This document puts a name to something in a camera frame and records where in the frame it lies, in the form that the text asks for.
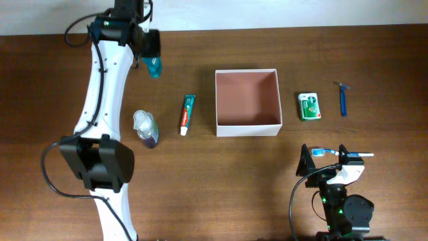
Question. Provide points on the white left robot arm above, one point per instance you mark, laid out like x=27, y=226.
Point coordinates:
x=120, y=37

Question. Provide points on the green soap box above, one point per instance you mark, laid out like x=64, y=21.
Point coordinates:
x=309, y=106

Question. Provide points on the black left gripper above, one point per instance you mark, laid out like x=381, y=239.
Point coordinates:
x=154, y=50

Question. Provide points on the clear purple liquid bottle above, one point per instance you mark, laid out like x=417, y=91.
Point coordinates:
x=147, y=128

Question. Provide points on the blue white toothbrush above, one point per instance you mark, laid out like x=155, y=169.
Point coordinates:
x=319, y=152

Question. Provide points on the teal mouthwash bottle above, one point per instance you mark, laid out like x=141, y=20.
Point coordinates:
x=154, y=66

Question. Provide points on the white cardboard box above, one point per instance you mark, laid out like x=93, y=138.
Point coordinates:
x=247, y=103

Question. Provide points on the green red toothpaste tube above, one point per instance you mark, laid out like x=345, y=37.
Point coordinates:
x=187, y=112

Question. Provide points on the blue disposable razor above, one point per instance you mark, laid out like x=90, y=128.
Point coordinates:
x=342, y=90

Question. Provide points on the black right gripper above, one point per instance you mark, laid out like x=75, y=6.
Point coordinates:
x=303, y=169

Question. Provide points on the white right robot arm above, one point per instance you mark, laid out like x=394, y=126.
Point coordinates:
x=347, y=216

